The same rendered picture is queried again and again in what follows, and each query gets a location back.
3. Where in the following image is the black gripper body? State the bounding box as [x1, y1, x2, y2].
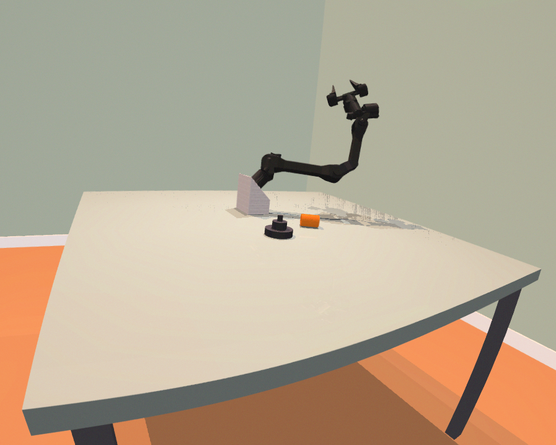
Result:
[327, 84, 368, 108]

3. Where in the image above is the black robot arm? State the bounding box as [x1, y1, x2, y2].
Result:
[251, 101, 379, 188]

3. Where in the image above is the orange knob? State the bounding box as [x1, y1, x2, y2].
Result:
[300, 214, 320, 227]

